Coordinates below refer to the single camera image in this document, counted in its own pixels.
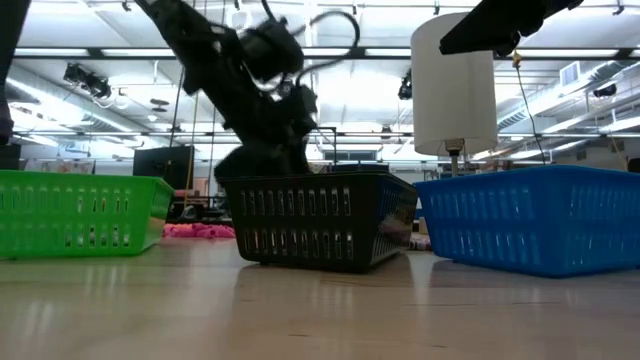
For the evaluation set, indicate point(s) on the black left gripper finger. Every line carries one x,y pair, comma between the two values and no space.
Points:
265,162

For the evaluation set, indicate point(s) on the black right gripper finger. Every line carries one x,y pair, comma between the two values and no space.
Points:
500,25

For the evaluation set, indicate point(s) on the white crayon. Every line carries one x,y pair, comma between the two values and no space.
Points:
422,242

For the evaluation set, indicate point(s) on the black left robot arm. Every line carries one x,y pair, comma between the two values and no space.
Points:
200,50

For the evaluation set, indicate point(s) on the white air vent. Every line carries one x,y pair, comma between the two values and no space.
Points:
570,74

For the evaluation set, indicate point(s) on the pink foam earplug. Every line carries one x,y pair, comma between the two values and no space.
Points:
203,231
226,232
173,231

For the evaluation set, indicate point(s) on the white shade wooden table lamp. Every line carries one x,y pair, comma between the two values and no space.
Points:
452,90

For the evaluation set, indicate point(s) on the black plastic basket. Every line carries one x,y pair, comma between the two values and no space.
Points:
320,225

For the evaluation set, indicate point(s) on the black monitor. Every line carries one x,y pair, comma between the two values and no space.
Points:
162,165

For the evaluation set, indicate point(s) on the pink cloth pile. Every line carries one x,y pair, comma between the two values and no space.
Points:
187,232

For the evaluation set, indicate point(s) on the green plastic basket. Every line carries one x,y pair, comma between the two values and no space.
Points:
75,215

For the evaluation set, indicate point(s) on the blue plastic basket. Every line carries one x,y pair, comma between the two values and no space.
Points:
530,220

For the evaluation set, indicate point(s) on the colourful banner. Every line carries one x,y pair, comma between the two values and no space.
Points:
60,166

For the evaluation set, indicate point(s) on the black box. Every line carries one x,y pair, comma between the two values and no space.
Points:
10,157

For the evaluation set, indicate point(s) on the black ceiling camera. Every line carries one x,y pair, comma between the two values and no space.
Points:
405,87
87,80
605,91

